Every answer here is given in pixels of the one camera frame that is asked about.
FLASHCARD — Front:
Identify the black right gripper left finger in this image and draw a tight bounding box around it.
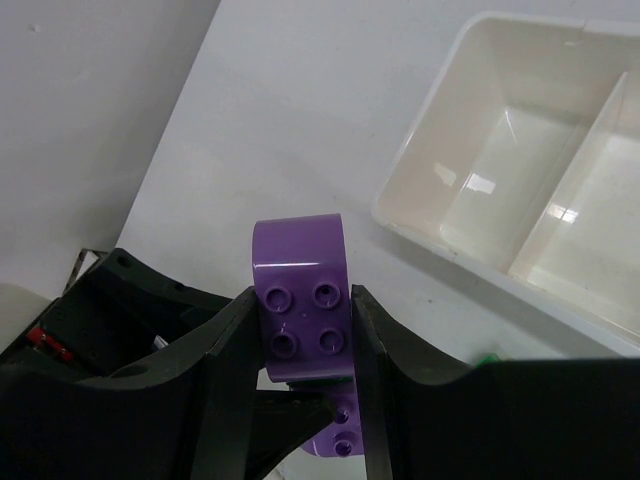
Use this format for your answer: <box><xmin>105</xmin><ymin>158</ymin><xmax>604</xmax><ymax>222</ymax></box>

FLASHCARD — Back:
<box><xmin>1</xmin><ymin>289</ymin><xmax>260</xmax><ymax>479</ymax></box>

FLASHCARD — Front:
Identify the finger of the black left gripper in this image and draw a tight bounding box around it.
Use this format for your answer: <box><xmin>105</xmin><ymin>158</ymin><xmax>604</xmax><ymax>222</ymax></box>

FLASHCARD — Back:
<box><xmin>244</xmin><ymin>390</ymin><xmax>334</xmax><ymax>480</ymax></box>

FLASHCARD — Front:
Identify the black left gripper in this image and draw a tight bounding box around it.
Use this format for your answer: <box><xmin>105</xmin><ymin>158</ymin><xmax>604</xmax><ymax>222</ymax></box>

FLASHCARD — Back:
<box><xmin>1</xmin><ymin>248</ymin><xmax>231</xmax><ymax>381</ymax></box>

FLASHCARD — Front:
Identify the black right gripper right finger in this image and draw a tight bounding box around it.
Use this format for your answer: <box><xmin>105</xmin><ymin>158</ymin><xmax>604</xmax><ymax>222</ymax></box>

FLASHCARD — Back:
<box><xmin>351</xmin><ymin>285</ymin><xmax>639</xmax><ymax>479</ymax></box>

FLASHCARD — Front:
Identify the long green lego plate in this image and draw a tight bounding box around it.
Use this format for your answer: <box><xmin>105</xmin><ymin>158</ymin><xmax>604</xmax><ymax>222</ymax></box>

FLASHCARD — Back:
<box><xmin>474</xmin><ymin>352</ymin><xmax>502</xmax><ymax>368</ymax></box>

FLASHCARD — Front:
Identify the large purple arch lego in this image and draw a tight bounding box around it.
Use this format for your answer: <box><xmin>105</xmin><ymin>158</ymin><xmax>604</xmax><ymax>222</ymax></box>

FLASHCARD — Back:
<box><xmin>252</xmin><ymin>214</ymin><xmax>354</xmax><ymax>382</ymax></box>

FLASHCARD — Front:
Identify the small purple curved lego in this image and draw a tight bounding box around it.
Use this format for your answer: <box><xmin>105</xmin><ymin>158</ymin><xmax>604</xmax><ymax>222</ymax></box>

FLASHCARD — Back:
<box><xmin>299</xmin><ymin>382</ymin><xmax>364</xmax><ymax>458</ymax></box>

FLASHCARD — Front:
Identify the white divided plastic container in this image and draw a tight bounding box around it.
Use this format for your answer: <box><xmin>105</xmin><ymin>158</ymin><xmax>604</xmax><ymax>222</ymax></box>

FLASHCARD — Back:
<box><xmin>372</xmin><ymin>12</ymin><xmax>639</xmax><ymax>356</ymax></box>

